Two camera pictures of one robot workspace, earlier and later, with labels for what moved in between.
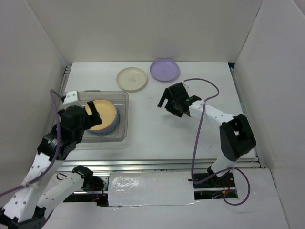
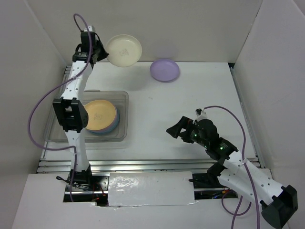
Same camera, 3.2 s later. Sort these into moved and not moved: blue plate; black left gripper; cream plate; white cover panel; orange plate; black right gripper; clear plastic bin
Moved: cream plate; black left gripper; black right gripper
Not moved: blue plate; orange plate; clear plastic bin; white cover panel
